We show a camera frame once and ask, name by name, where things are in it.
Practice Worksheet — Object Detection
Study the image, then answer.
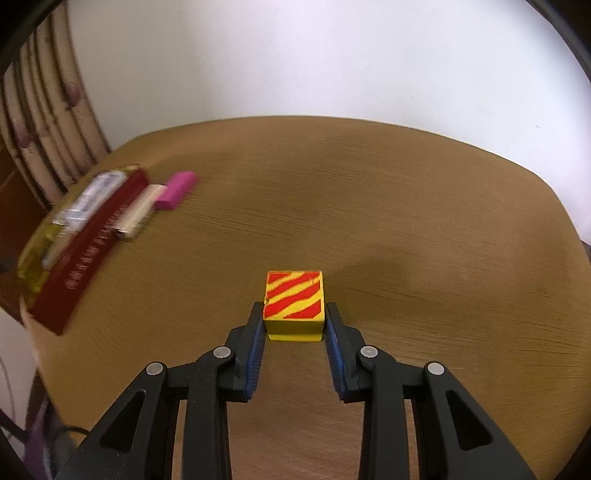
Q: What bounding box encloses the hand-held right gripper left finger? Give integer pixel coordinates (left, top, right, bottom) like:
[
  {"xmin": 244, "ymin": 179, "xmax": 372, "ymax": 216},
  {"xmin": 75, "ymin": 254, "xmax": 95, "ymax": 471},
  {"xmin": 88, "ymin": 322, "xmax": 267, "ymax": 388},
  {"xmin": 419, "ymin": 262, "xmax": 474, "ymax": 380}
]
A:
[{"xmin": 55, "ymin": 302, "xmax": 267, "ymax": 480}]

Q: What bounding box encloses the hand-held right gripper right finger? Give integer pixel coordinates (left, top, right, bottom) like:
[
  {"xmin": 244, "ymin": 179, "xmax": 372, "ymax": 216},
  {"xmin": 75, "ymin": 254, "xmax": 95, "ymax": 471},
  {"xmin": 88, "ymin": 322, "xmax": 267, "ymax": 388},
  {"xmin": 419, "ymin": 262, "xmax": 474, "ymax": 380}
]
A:
[{"xmin": 324, "ymin": 302, "xmax": 536, "ymax": 480}]

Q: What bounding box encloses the yellow red-striped block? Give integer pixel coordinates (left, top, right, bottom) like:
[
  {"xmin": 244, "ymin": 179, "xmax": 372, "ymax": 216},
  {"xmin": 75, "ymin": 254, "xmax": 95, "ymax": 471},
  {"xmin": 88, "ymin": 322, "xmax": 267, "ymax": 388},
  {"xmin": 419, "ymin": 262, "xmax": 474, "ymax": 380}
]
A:
[{"xmin": 262, "ymin": 270, "xmax": 325, "ymax": 343}]

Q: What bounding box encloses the red and gold tin box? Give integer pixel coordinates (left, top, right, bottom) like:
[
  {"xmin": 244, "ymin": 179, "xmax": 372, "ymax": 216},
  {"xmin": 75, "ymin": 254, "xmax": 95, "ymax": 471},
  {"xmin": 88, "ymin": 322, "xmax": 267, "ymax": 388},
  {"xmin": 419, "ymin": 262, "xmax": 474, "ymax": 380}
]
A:
[{"xmin": 18, "ymin": 164, "xmax": 151, "ymax": 335}]

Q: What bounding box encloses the pink block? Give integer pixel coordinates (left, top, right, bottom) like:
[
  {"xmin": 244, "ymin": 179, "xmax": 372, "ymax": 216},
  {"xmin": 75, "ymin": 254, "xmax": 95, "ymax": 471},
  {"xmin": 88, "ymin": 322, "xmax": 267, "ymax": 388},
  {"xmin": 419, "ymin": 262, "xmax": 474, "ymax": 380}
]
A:
[{"xmin": 154, "ymin": 172, "xmax": 199, "ymax": 212}]

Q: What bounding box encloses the cream block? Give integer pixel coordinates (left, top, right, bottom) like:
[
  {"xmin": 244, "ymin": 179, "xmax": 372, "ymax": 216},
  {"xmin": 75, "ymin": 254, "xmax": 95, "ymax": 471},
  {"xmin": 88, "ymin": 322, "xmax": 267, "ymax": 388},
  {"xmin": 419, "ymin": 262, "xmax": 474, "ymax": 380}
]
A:
[{"xmin": 111, "ymin": 184, "xmax": 167, "ymax": 241}]

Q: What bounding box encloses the clear plastic box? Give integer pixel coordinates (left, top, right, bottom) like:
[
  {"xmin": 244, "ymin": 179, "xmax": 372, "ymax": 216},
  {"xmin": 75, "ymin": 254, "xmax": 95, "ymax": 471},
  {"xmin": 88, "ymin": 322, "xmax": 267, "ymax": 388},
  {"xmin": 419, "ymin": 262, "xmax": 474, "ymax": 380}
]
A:
[{"xmin": 53, "ymin": 171, "xmax": 127, "ymax": 227}]

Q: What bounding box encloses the brown wooden door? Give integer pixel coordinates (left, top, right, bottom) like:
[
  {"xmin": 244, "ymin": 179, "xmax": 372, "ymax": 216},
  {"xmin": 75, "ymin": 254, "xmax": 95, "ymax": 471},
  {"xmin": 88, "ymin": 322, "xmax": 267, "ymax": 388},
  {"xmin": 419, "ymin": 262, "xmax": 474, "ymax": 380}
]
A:
[{"xmin": 0, "ymin": 138, "xmax": 51, "ymax": 273}]

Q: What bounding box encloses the beige patterned curtain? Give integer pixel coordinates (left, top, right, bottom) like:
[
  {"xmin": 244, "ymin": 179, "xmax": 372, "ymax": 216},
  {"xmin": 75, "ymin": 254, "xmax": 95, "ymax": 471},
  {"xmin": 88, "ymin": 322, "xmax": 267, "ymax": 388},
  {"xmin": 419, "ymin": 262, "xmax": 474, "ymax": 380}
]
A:
[{"xmin": 0, "ymin": 9, "xmax": 112, "ymax": 208}]

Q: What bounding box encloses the black cable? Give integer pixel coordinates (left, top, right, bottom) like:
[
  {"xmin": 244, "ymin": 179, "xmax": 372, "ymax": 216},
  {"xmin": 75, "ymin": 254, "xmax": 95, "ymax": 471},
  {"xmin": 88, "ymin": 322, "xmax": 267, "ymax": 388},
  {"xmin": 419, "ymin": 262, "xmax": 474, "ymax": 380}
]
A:
[{"xmin": 46, "ymin": 424, "xmax": 89, "ymax": 446}]

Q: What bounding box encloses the purple cable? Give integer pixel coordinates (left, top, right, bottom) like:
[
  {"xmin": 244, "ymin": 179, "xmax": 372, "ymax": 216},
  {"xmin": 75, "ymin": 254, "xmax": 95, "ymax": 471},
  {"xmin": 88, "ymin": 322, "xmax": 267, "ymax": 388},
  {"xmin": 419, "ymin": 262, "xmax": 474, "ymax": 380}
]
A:
[{"xmin": 25, "ymin": 399, "xmax": 54, "ymax": 480}]

